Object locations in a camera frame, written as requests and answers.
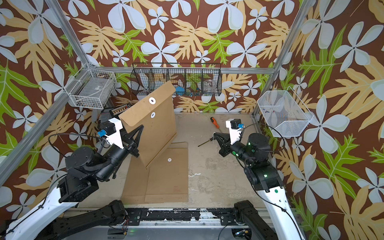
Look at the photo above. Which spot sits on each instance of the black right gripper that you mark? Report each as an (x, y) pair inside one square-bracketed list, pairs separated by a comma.
[(224, 140)]

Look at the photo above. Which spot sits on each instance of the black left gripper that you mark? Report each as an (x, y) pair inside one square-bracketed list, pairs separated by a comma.
[(129, 144)]

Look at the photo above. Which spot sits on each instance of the kraft file bag with string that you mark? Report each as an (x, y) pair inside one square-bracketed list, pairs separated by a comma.
[(135, 187)]

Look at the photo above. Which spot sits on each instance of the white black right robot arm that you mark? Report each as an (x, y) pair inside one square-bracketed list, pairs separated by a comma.
[(253, 157)]

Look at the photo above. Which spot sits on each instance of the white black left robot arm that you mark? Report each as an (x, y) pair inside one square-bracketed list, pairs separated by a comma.
[(85, 169)]

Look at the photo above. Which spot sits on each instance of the screwdriver bit set case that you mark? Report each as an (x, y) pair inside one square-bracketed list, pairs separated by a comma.
[(115, 112)]

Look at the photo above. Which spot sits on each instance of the black plastic toolbox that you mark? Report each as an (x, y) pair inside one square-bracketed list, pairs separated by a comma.
[(104, 116)]

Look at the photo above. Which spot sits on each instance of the blue object in basket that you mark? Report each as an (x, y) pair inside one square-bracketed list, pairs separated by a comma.
[(180, 91)]

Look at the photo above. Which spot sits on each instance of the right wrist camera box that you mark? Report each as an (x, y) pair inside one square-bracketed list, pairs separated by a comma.
[(236, 129)]

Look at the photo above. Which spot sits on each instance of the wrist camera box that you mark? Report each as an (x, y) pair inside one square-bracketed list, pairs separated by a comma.
[(236, 129), (110, 131)]

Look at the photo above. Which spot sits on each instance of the orange handled screwdriver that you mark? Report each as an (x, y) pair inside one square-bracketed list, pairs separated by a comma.
[(215, 123)]

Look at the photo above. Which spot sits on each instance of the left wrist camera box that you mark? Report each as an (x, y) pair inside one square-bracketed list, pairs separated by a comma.
[(110, 131)]

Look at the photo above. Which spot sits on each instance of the white wire basket left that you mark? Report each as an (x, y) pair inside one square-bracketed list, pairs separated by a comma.
[(91, 87)]

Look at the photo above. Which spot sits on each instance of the white wire basket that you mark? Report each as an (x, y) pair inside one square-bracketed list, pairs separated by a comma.
[(91, 87), (285, 113)]

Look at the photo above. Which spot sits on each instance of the black wire basket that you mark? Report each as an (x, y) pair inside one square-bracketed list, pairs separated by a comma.
[(198, 79)]

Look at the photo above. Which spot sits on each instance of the white wire basket right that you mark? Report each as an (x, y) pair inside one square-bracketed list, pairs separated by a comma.
[(285, 113)]

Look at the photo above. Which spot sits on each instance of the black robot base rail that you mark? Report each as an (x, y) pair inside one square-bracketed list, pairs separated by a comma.
[(180, 216)]

